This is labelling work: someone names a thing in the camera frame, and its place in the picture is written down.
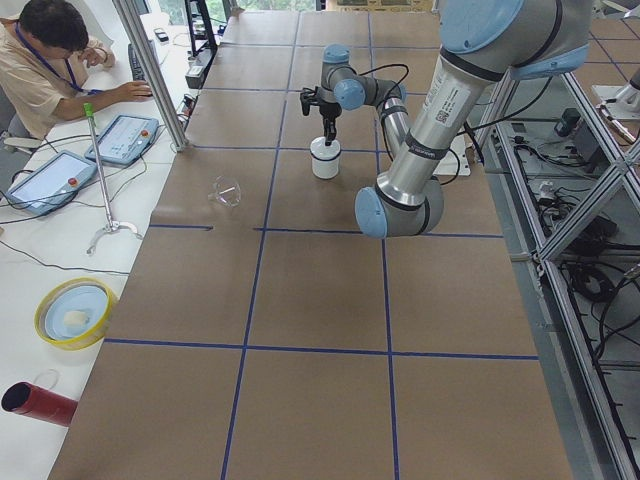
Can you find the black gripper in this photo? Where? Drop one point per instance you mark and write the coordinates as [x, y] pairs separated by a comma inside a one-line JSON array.
[[328, 111]]

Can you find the clear glass funnel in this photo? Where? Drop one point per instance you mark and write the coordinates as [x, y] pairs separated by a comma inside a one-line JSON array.
[[225, 191]]

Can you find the white cup lid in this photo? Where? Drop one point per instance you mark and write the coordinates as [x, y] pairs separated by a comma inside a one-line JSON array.
[[324, 153]]

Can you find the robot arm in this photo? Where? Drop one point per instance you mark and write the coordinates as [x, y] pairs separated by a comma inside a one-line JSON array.
[[481, 42]]

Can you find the white enamel cup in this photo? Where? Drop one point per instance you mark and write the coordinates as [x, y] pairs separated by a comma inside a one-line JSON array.
[[325, 169]]

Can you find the black keyboard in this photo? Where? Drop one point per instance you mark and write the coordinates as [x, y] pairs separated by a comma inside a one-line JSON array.
[[135, 65]]

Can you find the far teach pendant tablet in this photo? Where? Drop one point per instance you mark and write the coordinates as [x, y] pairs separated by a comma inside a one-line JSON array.
[[125, 139]]

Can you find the teach pendant tablet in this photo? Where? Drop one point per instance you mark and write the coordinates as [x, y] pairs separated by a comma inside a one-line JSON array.
[[53, 184], [125, 139]]

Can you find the metal reacher grabber tool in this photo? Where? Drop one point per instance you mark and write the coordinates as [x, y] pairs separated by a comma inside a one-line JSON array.
[[112, 225]]

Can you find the near teach pendant tablet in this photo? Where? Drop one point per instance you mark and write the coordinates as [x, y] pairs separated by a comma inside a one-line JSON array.
[[53, 184]]

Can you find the seated person beige shirt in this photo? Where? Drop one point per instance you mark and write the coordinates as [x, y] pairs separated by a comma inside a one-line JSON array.
[[46, 52]]

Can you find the yellow tape roll with plate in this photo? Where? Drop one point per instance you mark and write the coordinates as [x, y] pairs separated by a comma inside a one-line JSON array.
[[75, 314]]

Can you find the red cylinder tube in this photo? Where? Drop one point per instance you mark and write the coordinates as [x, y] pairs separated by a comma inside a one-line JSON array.
[[33, 401]]

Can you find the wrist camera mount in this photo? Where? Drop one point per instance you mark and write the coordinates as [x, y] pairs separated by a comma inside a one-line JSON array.
[[308, 99]]

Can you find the aluminium frame post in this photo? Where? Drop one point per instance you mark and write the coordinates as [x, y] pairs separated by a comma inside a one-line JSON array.
[[138, 38]]

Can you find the aluminium frame rail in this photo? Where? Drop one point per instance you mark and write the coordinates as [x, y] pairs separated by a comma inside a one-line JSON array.
[[566, 162]]

